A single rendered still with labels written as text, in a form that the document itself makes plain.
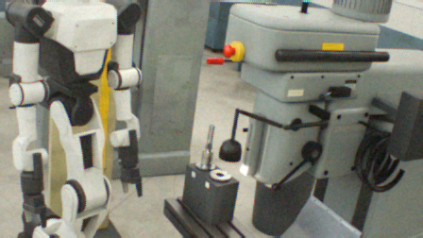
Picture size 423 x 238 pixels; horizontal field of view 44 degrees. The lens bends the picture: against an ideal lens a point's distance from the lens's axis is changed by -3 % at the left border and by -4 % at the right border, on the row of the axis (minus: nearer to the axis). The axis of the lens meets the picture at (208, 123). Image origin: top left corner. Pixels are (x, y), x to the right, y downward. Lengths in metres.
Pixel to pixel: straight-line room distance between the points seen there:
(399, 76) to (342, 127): 0.30
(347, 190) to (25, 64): 1.30
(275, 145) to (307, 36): 0.38
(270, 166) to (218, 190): 0.47
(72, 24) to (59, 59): 0.16
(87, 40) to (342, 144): 0.99
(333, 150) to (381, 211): 0.37
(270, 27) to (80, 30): 0.77
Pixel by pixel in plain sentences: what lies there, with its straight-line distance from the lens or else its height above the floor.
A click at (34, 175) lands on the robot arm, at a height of 1.16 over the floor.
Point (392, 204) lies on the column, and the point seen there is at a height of 1.23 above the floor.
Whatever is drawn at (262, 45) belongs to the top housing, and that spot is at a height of 1.80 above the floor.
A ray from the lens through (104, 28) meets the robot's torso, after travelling 2.09.
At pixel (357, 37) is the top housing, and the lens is 1.76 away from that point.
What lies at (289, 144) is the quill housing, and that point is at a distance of 1.77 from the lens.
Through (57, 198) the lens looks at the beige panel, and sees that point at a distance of 3.65.
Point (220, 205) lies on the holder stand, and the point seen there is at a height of 1.03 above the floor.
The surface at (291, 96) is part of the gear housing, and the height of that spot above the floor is 1.65.
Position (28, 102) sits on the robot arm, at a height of 1.43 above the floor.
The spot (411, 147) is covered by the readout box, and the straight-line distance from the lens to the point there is 1.75.
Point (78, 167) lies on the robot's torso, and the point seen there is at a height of 1.14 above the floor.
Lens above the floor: 2.12
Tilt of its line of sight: 21 degrees down
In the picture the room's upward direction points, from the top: 8 degrees clockwise
